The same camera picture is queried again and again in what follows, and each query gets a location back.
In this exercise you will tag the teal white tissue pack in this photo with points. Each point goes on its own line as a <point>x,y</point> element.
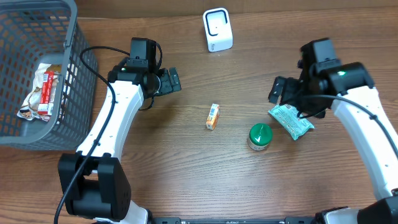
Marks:
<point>286,115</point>

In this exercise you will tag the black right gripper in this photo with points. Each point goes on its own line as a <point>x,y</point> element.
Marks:
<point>285,94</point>

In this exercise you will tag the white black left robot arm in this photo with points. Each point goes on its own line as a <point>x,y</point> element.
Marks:
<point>93,182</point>

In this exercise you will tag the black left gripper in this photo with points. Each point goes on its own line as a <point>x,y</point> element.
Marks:
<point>170,81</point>

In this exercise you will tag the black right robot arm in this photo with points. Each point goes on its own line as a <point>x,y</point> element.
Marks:
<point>349,91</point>

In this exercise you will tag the red snack bar box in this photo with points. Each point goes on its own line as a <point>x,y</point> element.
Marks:
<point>43,106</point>

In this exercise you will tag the small orange box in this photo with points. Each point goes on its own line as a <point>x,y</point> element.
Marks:
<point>213,116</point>

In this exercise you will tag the white barcode scanner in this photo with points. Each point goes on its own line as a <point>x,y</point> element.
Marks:
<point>218,29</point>

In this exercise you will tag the green lid jar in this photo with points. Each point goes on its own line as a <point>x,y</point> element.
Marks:
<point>259,137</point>

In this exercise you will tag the grey plastic basket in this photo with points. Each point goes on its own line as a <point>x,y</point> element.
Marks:
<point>36,32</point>

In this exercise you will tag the white crumpled snack wrapper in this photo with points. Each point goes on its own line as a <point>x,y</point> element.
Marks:
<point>28,110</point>

